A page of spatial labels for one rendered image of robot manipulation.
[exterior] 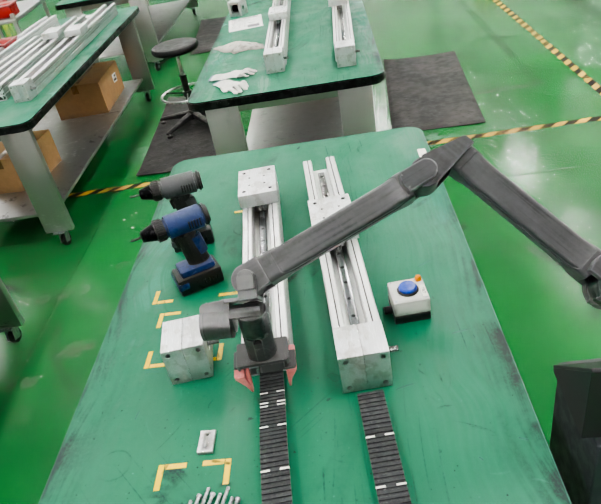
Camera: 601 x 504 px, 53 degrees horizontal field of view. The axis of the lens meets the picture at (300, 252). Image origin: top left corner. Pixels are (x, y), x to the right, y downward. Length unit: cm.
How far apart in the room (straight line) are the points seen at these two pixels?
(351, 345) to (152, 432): 43
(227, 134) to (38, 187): 111
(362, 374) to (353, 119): 193
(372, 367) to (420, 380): 11
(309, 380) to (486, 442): 37
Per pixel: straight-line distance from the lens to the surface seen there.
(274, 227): 159
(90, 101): 493
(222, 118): 298
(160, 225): 147
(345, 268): 144
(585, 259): 115
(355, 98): 292
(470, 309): 139
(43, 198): 356
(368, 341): 118
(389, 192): 112
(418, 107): 442
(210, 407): 127
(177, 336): 131
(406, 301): 132
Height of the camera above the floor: 169
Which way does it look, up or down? 34 degrees down
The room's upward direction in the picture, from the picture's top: 11 degrees counter-clockwise
